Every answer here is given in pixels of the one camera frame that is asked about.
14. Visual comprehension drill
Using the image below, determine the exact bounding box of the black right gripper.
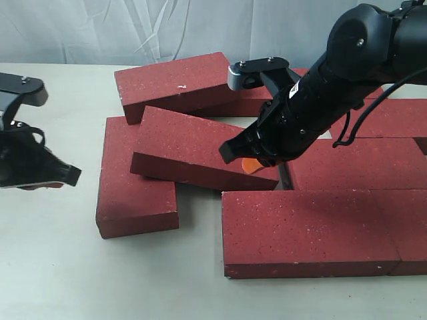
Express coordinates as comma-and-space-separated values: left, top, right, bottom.
219, 66, 364, 175

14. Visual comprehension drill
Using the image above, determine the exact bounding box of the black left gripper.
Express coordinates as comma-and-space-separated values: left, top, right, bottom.
1, 123, 81, 189

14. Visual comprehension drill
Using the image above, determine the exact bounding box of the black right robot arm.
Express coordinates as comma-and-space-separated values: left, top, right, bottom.
219, 1, 426, 173

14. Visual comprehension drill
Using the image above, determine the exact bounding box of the middle row red brick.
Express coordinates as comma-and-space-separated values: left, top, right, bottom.
288, 138, 426, 190

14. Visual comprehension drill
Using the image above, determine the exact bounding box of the right second row brick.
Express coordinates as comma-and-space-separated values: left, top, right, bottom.
330, 98, 427, 139

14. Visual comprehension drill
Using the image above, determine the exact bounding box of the white backdrop curtain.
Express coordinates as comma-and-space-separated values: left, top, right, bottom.
0, 0, 427, 70

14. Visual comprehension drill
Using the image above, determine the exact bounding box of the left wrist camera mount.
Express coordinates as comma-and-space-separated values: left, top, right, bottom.
1, 73, 48, 131

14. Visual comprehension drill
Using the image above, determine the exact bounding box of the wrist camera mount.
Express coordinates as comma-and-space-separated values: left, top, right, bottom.
1, 73, 48, 131
228, 57, 301, 97

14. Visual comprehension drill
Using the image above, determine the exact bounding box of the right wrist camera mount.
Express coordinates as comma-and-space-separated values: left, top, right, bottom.
228, 57, 301, 97

